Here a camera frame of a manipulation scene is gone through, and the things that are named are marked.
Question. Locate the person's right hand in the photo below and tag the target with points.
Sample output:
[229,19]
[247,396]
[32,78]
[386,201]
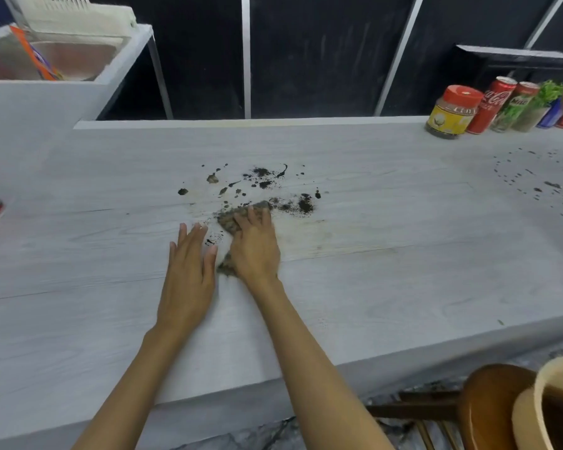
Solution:
[255,253]

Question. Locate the person's left hand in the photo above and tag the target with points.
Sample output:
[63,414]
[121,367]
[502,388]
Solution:
[185,285]

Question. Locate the person's left thumb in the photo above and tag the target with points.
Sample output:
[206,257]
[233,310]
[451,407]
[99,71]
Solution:
[211,261]

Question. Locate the person's left middle finger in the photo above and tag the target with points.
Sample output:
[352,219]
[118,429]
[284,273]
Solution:
[191,242]

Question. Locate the person's left little finger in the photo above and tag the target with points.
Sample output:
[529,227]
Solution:
[172,255]

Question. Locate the person's right fingers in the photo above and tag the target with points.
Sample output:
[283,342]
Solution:
[254,220]

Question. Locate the brown cleaning cloth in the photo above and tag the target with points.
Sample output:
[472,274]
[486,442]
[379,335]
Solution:
[226,221]

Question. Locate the person's right forearm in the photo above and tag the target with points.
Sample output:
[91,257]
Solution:
[309,370]

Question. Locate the person's left forearm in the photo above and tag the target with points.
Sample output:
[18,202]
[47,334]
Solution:
[136,388]

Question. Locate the dark spilled grounds patch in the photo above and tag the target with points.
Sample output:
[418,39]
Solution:
[262,185]

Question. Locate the stainless steel sink basin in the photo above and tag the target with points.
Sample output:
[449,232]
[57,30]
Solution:
[70,58]

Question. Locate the yellow label jar red lid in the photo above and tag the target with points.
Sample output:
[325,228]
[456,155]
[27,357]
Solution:
[452,113]

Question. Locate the orange snack packet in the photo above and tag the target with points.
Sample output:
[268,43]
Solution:
[35,56]

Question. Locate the white dish rack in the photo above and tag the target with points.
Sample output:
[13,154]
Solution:
[75,13]

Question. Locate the tall red soda can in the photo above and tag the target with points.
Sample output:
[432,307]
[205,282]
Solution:
[490,105]

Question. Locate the green drink can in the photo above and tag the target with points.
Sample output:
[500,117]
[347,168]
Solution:
[513,107]

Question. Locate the scattered dark spill specks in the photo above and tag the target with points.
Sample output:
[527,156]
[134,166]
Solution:
[539,180]

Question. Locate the black box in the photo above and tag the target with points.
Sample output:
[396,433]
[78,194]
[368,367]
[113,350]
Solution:
[497,65]

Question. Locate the brown wooden chair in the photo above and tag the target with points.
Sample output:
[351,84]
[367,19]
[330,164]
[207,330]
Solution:
[474,410]

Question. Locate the glass with green herbs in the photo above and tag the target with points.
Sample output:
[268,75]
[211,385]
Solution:
[542,103]

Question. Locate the blue drink can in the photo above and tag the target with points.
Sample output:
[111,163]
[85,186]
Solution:
[551,113]

